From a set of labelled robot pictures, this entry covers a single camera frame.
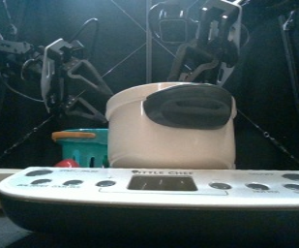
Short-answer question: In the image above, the red toy apple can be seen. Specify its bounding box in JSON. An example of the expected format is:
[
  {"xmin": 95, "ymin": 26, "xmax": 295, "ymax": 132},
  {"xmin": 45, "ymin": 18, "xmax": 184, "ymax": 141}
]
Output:
[{"xmin": 53, "ymin": 158, "xmax": 81, "ymax": 169}]

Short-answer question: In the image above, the white toy appliance control panel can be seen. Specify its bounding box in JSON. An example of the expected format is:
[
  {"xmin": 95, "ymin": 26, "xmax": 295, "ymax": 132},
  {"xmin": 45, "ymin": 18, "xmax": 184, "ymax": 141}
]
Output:
[{"xmin": 0, "ymin": 166, "xmax": 299, "ymax": 247}]

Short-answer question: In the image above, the black square camera box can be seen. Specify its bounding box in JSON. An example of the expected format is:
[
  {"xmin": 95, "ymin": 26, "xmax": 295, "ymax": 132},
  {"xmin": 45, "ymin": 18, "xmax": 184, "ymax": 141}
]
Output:
[{"xmin": 156, "ymin": 16, "xmax": 191, "ymax": 45}]

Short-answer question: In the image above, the teal toy basket orange handle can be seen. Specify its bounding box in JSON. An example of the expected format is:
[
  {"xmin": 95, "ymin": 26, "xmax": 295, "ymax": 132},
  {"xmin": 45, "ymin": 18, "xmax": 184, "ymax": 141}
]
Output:
[{"xmin": 51, "ymin": 128, "xmax": 109, "ymax": 169}]

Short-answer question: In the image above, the grey vertical frame pole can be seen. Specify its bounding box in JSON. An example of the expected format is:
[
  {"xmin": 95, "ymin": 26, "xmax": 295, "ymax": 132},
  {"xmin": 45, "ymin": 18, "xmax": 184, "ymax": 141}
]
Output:
[{"xmin": 145, "ymin": 0, "xmax": 153, "ymax": 84}]

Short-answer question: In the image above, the black cable loop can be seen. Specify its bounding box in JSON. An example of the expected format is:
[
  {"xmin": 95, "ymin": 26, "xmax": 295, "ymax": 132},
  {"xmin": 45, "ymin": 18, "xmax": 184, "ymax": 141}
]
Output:
[{"xmin": 67, "ymin": 16, "xmax": 101, "ymax": 47}]

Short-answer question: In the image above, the black slanted frame strut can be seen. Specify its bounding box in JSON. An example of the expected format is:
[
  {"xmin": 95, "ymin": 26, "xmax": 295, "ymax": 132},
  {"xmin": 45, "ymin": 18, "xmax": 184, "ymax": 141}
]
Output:
[{"xmin": 277, "ymin": 9, "xmax": 299, "ymax": 163}]

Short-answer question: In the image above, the white toy pot grey handle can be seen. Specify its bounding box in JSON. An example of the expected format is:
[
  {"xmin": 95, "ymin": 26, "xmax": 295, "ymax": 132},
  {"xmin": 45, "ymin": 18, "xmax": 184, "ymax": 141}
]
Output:
[{"xmin": 104, "ymin": 81, "xmax": 237, "ymax": 171}]

